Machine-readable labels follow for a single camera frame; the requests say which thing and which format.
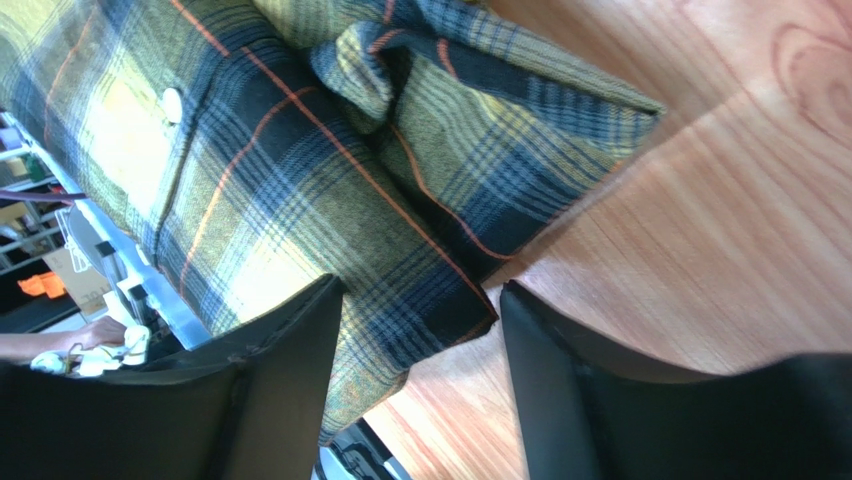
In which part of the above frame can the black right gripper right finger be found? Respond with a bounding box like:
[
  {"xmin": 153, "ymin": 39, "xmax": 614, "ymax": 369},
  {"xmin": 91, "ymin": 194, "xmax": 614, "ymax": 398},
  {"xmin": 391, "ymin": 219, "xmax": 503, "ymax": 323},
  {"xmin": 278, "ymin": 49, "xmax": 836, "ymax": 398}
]
[{"xmin": 500, "ymin": 281, "xmax": 851, "ymax": 479}]

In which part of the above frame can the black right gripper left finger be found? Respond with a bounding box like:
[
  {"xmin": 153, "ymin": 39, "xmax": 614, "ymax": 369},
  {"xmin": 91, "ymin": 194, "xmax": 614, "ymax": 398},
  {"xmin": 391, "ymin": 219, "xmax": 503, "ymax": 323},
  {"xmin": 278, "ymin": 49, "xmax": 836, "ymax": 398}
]
[{"xmin": 1, "ymin": 275, "xmax": 343, "ymax": 479}]

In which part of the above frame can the yellow black plaid shirt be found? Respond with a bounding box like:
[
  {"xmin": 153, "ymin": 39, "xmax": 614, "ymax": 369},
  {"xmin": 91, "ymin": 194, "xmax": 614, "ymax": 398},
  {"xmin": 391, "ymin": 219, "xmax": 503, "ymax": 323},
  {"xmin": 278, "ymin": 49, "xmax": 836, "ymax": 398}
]
[{"xmin": 1, "ymin": 1, "xmax": 664, "ymax": 441}]

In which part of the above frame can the person forearm in background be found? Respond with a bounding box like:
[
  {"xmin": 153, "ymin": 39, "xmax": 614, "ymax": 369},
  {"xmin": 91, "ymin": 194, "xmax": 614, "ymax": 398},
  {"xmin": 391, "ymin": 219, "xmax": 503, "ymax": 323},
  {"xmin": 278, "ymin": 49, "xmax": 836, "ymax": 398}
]
[{"xmin": 1, "ymin": 316, "xmax": 127, "ymax": 363}]

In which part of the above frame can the background shelf with boxes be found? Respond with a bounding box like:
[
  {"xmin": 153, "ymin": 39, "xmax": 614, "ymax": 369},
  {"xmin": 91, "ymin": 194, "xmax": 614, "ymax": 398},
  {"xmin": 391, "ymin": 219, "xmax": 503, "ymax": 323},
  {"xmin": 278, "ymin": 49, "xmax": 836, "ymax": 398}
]
[{"xmin": 1, "ymin": 117, "xmax": 109, "ymax": 333}]

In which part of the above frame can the aluminium frame rail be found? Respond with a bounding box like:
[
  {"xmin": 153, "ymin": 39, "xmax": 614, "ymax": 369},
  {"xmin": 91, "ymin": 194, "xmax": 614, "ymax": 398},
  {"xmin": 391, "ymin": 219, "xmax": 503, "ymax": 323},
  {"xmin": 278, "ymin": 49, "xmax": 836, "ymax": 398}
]
[{"xmin": 1, "ymin": 111, "xmax": 213, "ymax": 350}]

